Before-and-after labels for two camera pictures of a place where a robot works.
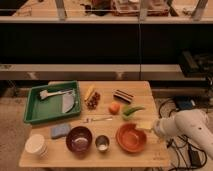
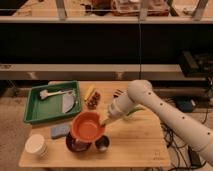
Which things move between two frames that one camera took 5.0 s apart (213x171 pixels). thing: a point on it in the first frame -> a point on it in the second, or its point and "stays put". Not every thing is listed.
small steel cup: [102, 143] stays put
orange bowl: [131, 138] -> [87, 126]
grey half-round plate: [68, 102] stays put
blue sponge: [60, 130] stays put
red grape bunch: [93, 102] stays put
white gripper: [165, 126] -> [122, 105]
